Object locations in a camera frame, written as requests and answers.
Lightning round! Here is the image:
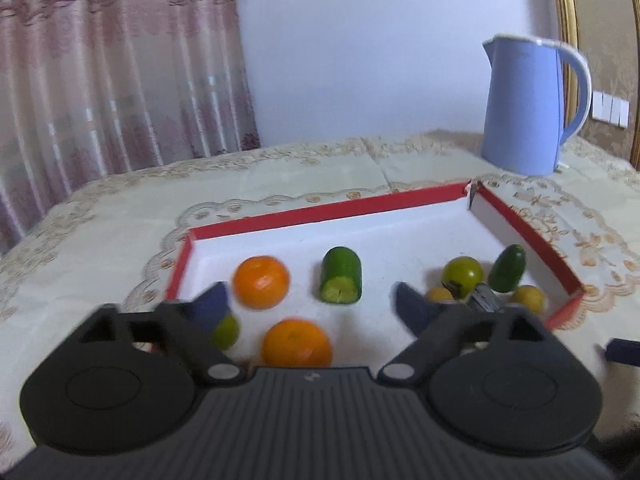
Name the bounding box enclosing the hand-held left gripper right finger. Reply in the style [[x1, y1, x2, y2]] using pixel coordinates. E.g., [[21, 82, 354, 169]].
[[377, 281, 581, 387]]

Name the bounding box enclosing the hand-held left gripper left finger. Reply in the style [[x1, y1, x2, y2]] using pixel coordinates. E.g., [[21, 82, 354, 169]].
[[50, 281, 248, 387]]

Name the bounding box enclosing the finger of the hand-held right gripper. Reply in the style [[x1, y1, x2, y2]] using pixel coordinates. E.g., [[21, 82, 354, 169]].
[[604, 338, 640, 364]]

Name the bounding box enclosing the green tomato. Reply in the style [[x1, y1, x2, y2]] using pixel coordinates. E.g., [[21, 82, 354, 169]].
[[212, 312, 241, 352], [441, 256, 485, 297]]

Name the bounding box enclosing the orange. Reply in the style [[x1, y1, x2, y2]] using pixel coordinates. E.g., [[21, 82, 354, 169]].
[[260, 318, 334, 368], [233, 255, 291, 311]]

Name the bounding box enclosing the large eggplant piece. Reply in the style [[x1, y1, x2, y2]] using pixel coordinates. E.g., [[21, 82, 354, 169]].
[[467, 282, 504, 314]]

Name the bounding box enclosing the red cardboard tray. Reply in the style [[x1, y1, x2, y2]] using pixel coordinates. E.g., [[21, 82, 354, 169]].
[[165, 180, 586, 368]]

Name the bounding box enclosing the cucumber piece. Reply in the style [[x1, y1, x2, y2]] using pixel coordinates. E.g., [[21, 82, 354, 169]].
[[319, 246, 362, 306]]

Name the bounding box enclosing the dark green oval fruit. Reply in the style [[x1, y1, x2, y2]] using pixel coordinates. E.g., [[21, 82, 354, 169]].
[[488, 243, 527, 294]]

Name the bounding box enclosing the cream embroidered tablecloth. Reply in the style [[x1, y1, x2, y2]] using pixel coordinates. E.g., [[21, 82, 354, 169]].
[[0, 129, 640, 461]]

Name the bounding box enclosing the blue electric kettle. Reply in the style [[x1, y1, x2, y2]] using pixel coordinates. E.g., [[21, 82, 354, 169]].
[[481, 34, 594, 177]]

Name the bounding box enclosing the pink patterned curtain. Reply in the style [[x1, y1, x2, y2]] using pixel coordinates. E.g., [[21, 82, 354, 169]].
[[0, 0, 262, 257]]

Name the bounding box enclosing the white wall switch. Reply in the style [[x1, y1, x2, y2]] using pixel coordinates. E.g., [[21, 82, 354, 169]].
[[591, 91, 630, 127]]

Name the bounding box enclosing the gold wall moulding strip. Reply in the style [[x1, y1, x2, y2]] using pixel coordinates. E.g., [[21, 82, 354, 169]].
[[626, 0, 640, 172], [549, 0, 581, 133]]

